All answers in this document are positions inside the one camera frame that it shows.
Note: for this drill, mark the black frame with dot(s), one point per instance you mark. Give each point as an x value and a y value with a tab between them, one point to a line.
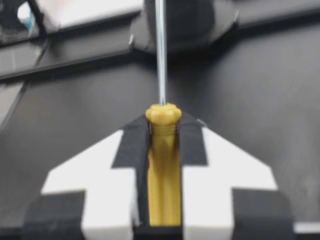
75	62

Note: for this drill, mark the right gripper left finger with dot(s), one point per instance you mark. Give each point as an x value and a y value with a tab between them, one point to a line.
107	190

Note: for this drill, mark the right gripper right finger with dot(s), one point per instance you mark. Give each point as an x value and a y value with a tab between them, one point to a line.
212	190

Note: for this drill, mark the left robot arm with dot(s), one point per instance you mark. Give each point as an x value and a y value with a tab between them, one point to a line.
185	25

